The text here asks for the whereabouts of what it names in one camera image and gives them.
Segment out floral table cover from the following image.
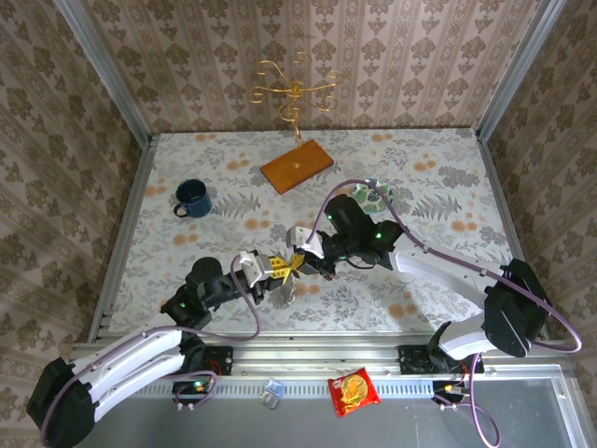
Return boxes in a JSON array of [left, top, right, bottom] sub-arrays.
[[100, 129, 537, 335]]

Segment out dark blue mug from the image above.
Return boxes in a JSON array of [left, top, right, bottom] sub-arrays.
[[173, 179, 214, 219]]

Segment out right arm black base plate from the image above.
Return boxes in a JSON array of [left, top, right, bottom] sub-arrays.
[[398, 343, 485, 374]]

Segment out aluminium side rail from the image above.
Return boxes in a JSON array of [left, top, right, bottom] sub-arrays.
[[88, 134, 158, 342], [475, 130, 549, 340]]

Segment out aluminium frame post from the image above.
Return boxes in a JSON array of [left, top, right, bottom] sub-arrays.
[[53, 0, 153, 146], [475, 0, 568, 141]]

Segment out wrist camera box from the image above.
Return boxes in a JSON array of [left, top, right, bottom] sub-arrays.
[[285, 226, 326, 258], [231, 250, 276, 288]]

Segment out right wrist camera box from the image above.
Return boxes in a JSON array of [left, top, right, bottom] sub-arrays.
[[285, 226, 326, 258]]

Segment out grey metal shelf panel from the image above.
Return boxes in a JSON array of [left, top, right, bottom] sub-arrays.
[[69, 377, 579, 448]]

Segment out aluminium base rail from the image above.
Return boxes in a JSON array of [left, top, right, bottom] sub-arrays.
[[64, 333, 575, 379]]

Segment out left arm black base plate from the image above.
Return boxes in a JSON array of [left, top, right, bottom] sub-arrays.
[[150, 345, 234, 376]]

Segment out leaf pattern bowl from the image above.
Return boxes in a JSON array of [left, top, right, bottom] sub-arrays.
[[352, 177, 396, 215]]

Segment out slotted grey cable duct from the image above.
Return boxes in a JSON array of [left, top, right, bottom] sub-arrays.
[[81, 380, 437, 398]]

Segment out red snack packet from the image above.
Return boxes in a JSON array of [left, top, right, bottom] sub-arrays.
[[326, 367, 382, 418]]

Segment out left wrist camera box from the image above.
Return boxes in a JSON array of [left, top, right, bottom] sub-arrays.
[[231, 250, 276, 288]]

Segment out gold wire stand wooden base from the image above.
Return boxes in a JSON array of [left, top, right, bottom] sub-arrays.
[[249, 51, 344, 196]]

